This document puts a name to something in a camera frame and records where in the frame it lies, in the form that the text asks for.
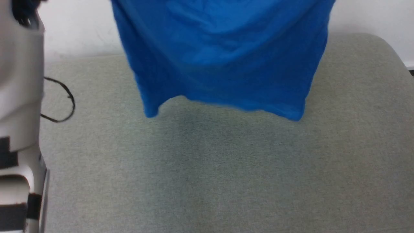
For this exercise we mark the blue and white garment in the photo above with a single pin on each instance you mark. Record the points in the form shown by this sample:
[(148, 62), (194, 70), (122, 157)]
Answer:
[(223, 55)]

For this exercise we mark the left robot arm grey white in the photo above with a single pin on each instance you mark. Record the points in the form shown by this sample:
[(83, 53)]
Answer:
[(19, 97)]

